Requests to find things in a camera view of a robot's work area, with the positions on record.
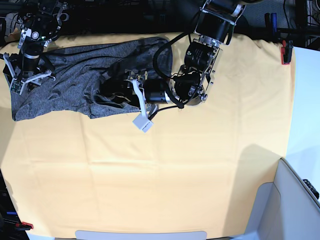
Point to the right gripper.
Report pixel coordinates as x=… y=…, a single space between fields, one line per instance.
x=22 y=69

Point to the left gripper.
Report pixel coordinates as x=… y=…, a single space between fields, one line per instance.
x=118 y=93

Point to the grey long-sleeve T-shirt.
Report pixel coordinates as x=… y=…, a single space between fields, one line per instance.
x=83 y=75

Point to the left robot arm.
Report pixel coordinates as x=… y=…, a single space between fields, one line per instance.
x=216 y=21

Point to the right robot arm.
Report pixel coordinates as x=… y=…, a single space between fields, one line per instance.
x=40 y=23

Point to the yellow table cloth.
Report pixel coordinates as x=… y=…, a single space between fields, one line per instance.
x=196 y=169

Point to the red clamp left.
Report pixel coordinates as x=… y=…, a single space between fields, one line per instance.
x=23 y=226

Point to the red clamp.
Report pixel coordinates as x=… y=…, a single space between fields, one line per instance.
x=286 y=52
x=23 y=226

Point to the red clamp right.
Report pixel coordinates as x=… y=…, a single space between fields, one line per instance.
x=286 y=52

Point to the white storage bin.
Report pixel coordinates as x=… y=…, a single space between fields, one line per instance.
x=284 y=209

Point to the black remote on bin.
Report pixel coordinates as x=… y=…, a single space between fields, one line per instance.
x=312 y=188

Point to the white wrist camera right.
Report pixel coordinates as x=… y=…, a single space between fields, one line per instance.
x=16 y=87

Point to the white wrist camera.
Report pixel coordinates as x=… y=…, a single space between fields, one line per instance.
x=142 y=123
x=16 y=87

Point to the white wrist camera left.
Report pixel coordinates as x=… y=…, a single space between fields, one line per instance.
x=142 y=123

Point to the blue handled clamp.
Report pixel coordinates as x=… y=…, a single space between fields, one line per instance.
x=270 y=20

